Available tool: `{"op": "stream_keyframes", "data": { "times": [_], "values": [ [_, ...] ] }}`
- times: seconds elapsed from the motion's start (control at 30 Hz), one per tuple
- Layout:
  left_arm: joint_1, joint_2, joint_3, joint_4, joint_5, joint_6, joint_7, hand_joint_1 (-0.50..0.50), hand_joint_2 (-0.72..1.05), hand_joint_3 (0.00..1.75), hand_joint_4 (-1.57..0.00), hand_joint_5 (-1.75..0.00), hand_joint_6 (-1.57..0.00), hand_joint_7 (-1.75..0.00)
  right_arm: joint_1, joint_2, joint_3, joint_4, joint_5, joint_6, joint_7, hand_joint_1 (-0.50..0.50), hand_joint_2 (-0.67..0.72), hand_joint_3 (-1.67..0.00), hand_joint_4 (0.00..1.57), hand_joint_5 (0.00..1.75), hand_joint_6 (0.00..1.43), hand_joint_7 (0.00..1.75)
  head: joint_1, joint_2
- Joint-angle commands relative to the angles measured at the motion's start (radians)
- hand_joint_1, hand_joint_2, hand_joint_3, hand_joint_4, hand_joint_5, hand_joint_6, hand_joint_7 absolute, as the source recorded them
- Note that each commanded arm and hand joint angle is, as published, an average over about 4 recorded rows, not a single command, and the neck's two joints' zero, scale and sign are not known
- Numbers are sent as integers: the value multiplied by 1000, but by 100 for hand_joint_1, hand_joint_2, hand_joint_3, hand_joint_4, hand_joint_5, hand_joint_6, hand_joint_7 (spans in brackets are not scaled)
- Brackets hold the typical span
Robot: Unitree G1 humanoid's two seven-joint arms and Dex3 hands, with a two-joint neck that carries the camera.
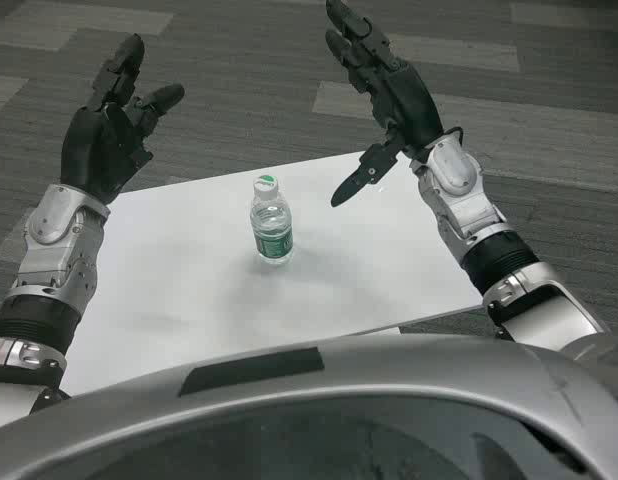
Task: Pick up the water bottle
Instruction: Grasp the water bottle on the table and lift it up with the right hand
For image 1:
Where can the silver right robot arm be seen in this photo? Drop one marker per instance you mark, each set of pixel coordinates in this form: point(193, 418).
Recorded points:
point(464, 190)

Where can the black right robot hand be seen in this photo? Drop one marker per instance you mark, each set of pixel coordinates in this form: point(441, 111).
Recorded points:
point(409, 105)

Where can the clear water bottle green label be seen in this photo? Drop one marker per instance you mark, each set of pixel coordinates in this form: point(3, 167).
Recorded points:
point(271, 225)

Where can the silver robot chest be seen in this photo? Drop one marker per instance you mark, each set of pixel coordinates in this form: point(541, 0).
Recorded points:
point(389, 400)

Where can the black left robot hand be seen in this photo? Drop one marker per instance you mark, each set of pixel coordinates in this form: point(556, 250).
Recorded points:
point(96, 145)

